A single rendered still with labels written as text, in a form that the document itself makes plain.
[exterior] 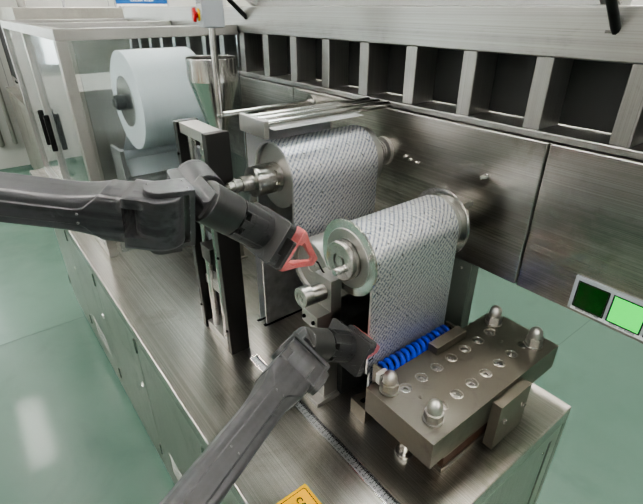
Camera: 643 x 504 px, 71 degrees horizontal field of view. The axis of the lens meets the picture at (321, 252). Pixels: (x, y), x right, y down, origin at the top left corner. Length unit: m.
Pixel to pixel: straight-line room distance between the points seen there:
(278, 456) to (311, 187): 0.53
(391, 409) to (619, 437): 1.75
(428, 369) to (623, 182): 0.47
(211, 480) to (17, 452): 1.94
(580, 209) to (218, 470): 0.72
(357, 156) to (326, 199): 0.12
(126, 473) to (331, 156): 1.61
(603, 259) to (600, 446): 1.57
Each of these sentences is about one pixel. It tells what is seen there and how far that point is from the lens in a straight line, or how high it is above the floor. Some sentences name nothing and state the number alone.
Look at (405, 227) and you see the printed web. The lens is 0.84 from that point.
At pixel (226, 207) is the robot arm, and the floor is 1.43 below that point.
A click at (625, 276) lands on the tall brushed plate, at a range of 0.93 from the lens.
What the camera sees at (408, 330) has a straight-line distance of 0.96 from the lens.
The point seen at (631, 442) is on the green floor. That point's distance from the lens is 2.50.
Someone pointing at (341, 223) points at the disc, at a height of 1.31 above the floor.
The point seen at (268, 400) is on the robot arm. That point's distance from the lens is 0.62.
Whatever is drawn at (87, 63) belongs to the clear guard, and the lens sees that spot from 1.55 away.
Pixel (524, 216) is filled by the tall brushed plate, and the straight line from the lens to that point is 0.97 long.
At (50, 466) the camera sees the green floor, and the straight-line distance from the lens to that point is 2.32.
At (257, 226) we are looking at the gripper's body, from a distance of 0.62.
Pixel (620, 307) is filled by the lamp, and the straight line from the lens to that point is 0.94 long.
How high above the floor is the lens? 1.65
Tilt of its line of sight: 29 degrees down
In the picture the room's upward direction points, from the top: straight up
